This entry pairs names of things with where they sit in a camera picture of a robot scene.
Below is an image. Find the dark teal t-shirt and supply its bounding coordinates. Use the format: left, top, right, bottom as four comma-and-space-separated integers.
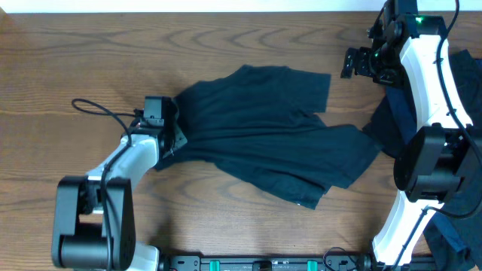
160, 65, 380, 209

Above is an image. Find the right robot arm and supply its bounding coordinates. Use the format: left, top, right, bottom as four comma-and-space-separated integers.
341, 0, 481, 270

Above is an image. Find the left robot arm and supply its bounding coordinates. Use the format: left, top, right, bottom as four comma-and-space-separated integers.
51, 96, 186, 270

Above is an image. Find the navy blue folded garment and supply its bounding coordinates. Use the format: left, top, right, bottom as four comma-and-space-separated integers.
383, 84, 468, 260

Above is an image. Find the black folded garment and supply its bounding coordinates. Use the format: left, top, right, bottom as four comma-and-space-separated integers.
362, 50, 481, 270

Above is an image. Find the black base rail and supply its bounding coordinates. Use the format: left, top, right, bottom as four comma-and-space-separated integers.
163, 253, 391, 271

